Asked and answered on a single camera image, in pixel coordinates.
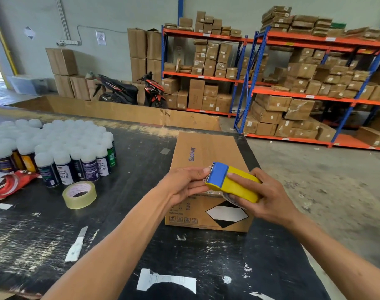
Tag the person's right hand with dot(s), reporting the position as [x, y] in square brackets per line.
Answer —
[271, 199]

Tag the person's left hand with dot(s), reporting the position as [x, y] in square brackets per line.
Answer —
[177, 184]

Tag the person's right thumb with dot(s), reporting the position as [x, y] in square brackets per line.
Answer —
[236, 201]

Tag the person's left thumb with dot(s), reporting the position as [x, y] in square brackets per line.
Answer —
[197, 188]

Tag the yellow and blue tape dispenser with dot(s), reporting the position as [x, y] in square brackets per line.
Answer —
[230, 184]

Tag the person's right forearm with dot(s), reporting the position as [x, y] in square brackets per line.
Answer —
[339, 259]

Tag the person's left forearm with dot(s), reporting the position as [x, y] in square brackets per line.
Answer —
[115, 253]

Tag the brown cardboard box with diamond label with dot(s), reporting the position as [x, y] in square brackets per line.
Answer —
[205, 149]

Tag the small grey tape piece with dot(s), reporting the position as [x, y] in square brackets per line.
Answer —
[165, 151]

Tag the stack of brown cardboard boxes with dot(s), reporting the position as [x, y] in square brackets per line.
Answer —
[196, 95]
[302, 23]
[327, 78]
[208, 24]
[283, 118]
[208, 59]

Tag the torn white paper label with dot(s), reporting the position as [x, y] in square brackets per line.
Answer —
[165, 279]

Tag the red and black scooter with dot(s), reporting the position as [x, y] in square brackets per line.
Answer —
[154, 90]

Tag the narrow orange and blue rack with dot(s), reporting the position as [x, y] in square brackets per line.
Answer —
[205, 78]

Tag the long open cardboard carton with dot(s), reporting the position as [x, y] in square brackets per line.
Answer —
[115, 110]

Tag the clear packing tape roll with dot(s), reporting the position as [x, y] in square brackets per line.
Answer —
[83, 199]

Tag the tall brown cardboard box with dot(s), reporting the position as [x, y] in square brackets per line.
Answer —
[154, 70]
[138, 70]
[137, 43]
[154, 45]

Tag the wide orange and blue rack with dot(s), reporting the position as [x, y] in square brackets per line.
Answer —
[318, 98]

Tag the paper-wrapped cutter blade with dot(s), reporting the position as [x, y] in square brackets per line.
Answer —
[76, 246]

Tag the single brown cardboard box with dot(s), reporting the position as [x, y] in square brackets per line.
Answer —
[372, 136]

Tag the large brown cardboard box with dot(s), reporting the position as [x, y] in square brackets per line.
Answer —
[80, 88]
[62, 61]
[64, 86]

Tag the cluster of white-capped spray cans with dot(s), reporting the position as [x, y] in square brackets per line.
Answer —
[49, 143]

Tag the red and white plastic wrapper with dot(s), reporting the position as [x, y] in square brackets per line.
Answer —
[8, 184]

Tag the translucent white plastic crate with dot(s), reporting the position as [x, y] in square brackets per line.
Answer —
[29, 85]

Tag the green flat box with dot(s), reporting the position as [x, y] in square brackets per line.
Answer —
[338, 25]

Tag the white paper wall notice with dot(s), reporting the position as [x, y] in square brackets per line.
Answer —
[101, 38]

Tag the white wall power strip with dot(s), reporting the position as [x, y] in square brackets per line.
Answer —
[68, 42]

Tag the diamond-shaped wall sign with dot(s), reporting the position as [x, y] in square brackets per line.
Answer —
[29, 33]

